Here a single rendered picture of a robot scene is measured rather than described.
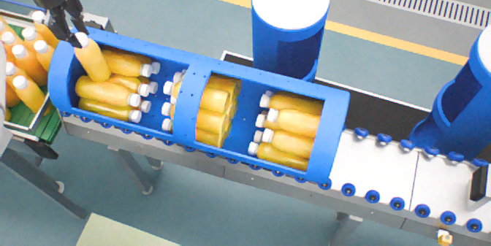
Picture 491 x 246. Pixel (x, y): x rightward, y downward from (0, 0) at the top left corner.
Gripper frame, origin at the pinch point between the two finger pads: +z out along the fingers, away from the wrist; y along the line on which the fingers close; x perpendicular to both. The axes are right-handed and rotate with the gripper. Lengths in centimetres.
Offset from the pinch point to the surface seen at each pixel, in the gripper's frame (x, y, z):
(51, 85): 9.5, -10.7, 16.3
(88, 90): 1.3, -7.0, 21.7
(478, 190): -118, -3, 28
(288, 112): -60, 1, 17
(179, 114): -31.0, -9.5, 15.2
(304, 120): -66, -1, 16
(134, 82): -9.9, 1.4, 25.7
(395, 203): -98, -10, 38
